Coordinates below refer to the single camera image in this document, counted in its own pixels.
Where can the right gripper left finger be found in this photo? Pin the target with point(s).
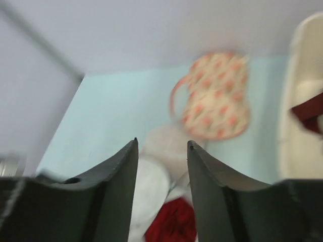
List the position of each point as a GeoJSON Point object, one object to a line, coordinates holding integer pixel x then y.
{"type": "Point", "coordinates": [93, 206]}

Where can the pink mesh bag middle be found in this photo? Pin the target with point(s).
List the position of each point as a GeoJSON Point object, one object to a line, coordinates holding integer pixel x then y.
{"type": "Point", "coordinates": [168, 145]}

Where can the grey trimmed mesh laundry bag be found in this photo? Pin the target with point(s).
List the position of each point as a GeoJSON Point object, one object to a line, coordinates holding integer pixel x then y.
{"type": "Point", "coordinates": [154, 186]}

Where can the floral orange laundry bag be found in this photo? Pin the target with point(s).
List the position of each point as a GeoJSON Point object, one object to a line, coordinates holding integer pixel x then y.
{"type": "Point", "coordinates": [217, 107]}

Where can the left aluminium frame post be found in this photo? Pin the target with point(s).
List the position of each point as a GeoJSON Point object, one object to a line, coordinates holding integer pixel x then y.
{"type": "Point", "coordinates": [39, 41]}

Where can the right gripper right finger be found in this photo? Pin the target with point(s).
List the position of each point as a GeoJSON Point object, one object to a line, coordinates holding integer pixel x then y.
{"type": "Point", "coordinates": [230, 206]}

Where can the cream plastic basket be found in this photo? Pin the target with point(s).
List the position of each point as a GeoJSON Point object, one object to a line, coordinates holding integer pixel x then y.
{"type": "Point", "coordinates": [300, 150]}

